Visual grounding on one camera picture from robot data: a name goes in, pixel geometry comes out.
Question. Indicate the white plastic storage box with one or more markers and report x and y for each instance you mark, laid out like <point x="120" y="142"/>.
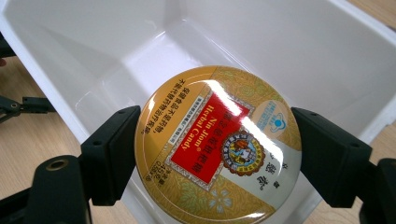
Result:
<point x="280" y="46"/>

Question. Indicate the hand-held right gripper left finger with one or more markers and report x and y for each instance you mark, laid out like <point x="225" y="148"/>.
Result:
<point x="110" y="155"/>

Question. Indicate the round yellow candy tin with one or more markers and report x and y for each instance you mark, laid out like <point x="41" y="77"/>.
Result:
<point x="218" y="149"/>

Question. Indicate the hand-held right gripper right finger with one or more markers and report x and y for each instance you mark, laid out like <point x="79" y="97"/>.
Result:
<point x="333" y="158"/>

